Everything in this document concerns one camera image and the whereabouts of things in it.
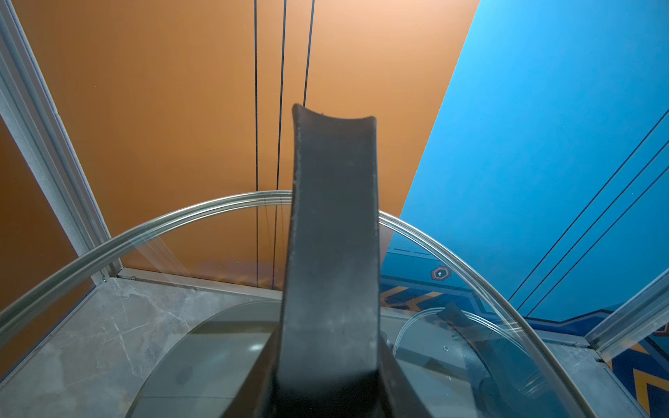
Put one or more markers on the right aluminium corner post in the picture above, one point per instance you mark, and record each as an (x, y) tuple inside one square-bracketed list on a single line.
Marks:
[(632, 322)]

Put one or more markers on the aluminium corner post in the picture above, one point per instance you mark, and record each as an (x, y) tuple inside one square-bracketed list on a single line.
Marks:
[(632, 322), (33, 120)]

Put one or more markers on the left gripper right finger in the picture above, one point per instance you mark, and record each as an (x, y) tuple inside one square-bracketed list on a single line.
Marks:
[(397, 396)]

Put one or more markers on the left aluminium corner post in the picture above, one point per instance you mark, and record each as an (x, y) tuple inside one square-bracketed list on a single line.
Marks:
[(33, 120)]

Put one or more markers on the brown wok cream handle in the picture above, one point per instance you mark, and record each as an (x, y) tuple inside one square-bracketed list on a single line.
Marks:
[(202, 372)]

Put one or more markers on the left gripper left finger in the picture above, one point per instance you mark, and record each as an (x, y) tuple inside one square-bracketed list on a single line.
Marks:
[(256, 396)]

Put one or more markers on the large glass pot lid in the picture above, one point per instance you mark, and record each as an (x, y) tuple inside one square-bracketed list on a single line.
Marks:
[(328, 354)]

